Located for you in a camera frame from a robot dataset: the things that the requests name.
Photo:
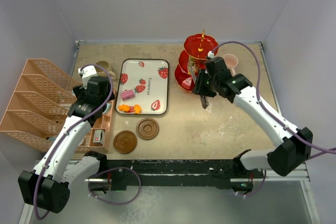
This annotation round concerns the beige ceramic mug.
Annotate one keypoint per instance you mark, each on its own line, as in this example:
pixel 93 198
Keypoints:
pixel 107 67

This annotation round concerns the salmon pink cake slice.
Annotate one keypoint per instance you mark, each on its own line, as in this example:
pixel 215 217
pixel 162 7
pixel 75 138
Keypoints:
pixel 187 83

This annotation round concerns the orange fish cake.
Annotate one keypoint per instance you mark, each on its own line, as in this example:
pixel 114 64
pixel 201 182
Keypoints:
pixel 136 109
pixel 124 108

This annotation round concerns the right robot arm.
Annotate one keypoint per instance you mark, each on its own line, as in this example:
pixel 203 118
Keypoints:
pixel 291 144

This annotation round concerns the red three-tier cake stand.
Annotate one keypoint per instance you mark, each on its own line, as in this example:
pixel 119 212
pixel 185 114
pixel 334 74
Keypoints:
pixel 196 47

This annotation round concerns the pink desk organizer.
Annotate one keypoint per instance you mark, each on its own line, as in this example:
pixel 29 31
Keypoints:
pixel 39 104

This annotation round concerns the orange fish cake right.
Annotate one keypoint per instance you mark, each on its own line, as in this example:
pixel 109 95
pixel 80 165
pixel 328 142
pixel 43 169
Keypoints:
pixel 136 109

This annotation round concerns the brown wooden coaster right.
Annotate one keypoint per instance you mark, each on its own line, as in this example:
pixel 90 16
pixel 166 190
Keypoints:
pixel 147 128

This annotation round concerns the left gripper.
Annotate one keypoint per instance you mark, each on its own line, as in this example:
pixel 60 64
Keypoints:
pixel 80 91

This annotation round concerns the brown wooden coaster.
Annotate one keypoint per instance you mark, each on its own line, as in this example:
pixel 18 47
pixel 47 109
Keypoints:
pixel 147 128
pixel 125 142

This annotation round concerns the white strawberry tray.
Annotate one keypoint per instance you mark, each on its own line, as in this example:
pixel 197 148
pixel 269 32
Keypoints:
pixel 149 79

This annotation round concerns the small grey box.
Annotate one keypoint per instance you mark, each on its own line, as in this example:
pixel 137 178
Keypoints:
pixel 98 136

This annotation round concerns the yellow cake slice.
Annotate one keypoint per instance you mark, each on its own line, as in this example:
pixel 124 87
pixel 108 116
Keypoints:
pixel 192 65

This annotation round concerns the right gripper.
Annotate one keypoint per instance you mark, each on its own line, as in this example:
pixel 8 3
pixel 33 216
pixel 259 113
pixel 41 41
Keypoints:
pixel 199 87

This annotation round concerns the pink mug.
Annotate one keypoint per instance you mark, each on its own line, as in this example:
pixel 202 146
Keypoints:
pixel 231 62

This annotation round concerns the orange fish cake left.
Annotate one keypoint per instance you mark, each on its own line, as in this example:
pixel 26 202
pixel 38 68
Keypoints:
pixel 124 108

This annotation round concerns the brown wooden coaster left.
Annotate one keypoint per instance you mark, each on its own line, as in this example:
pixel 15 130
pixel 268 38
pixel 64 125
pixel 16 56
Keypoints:
pixel 125 142

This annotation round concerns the black base frame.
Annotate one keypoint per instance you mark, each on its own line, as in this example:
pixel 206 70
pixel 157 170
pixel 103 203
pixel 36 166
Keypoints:
pixel 118 174

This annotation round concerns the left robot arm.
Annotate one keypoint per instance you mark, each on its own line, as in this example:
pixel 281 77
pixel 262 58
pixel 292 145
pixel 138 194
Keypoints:
pixel 49 184

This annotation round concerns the metal tongs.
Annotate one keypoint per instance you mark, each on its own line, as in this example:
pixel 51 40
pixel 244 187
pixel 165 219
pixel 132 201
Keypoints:
pixel 195 77

